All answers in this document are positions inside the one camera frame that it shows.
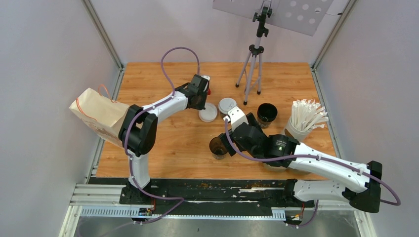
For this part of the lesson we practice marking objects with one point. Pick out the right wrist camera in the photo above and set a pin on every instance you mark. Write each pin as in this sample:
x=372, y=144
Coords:
x=237, y=117

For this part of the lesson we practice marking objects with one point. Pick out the paper cup of straws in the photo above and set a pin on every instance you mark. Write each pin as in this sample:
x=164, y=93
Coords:
x=306, y=116

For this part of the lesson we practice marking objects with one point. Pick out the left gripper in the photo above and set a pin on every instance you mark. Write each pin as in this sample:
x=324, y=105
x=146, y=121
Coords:
x=201, y=106

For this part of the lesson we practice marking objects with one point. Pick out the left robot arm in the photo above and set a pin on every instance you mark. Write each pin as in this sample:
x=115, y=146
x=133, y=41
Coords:
x=139, y=129

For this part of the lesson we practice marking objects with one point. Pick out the brown paper bag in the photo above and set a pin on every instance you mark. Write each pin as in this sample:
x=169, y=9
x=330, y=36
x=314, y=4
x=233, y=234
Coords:
x=101, y=113

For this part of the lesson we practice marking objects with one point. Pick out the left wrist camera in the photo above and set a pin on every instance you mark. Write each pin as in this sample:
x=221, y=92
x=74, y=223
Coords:
x=206, y=77

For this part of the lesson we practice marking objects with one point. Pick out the white plastic cup lid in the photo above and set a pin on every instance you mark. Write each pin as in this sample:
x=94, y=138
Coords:
x=226, y=104

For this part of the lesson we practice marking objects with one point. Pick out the tripod stand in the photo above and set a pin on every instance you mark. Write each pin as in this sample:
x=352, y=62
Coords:
x=255, y=52

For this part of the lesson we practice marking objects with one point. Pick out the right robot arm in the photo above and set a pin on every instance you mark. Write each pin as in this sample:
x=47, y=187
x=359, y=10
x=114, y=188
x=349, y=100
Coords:
x=355, y=183

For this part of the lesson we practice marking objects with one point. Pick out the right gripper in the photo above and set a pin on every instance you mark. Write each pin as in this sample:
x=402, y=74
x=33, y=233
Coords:
x=251, y=121

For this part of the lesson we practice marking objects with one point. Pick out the cardboard cup carrier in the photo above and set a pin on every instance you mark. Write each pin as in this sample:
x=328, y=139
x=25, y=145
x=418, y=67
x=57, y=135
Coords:
x=274, y=168

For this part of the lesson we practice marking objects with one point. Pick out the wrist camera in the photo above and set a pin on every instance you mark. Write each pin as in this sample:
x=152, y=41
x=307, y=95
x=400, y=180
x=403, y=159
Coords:
x=206, y=77
x=237, y=117

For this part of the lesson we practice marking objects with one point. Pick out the white perforated board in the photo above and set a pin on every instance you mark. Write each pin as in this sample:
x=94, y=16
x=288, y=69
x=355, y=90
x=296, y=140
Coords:
x=302, y=16

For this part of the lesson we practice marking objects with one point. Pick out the brown coffee cup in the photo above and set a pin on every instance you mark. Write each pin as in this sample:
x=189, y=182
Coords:
x=223, y=115
x=218, y=150

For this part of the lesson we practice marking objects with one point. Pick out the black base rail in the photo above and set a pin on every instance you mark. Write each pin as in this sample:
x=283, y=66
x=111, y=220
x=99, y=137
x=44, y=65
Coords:
x=206, y=197

